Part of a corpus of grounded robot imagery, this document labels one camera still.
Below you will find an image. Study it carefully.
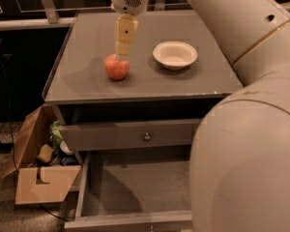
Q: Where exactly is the red apple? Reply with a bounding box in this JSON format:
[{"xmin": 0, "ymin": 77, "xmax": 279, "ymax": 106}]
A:
[{"xmin": 104, "ymin": 54, "xmax": 130, "ymax": 80}]

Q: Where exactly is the grey open middle drawer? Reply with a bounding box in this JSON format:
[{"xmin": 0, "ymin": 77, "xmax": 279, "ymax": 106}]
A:
[{"xmin": 65, "ymin": 146, "xmax": 192, "ymax": 232}]

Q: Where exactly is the grey drawer cabinet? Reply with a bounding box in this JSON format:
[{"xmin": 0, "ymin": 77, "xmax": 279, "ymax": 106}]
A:
[{"xmin": 42, "ymin": 10, "xmax": 245, "ymax": 232}]

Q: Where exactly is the white bowl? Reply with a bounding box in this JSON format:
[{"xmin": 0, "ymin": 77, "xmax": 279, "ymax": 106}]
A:
[{"xmin": 153, "ymin": 41, "xmax": 198, "ymax": 71}]

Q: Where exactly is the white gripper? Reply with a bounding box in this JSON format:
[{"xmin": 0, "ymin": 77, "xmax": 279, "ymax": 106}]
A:
[{"xmin": 111, "ymin": 0, "xmax": 149, "ymax": 61}]

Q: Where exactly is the brown cardboard box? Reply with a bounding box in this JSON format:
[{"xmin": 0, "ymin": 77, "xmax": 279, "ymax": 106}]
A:
[{"xmin": 0, "ymin": 104, "xmax": 81, "ymax": 205}]

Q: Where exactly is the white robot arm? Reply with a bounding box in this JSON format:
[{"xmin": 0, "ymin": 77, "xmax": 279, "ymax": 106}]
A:
[{"xmin": 187, "ymin": 0, "xmax": 290, "ymax": 232}]

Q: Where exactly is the round metal drawer knob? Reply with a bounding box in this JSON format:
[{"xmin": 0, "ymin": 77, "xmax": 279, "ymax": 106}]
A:
[{"xmin": 143, "ymin": 132, "xmax": 152, "ymax": 141}]

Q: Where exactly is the grey top drawer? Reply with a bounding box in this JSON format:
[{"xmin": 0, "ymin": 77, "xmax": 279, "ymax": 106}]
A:
[{"xmin": 59, "ymin": 119, "xmax": 200, "ymax": 151}]

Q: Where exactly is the green packet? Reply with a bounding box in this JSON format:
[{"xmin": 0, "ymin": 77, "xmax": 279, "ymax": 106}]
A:
[{"xmin": 49, "ymin": 121, "xmax": 63, "ymax": 149}]

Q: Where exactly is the metal window railing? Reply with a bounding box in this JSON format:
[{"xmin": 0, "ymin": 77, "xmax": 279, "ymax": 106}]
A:
[{"xmin": 0, "ymin": 0, "xmax": 290, "ymax": 33}]

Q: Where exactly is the yellow sponge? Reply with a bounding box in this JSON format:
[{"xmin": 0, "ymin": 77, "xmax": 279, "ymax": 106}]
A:
[{"xmin": 37, "ymin": 144, "xmax": 54, "ymax": 163}]

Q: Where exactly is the white cup in box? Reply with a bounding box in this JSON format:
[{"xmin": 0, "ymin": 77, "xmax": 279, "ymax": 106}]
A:
[{"xmin": 60, "ymin": 141, "xmax": 73, "ymax": 156}]

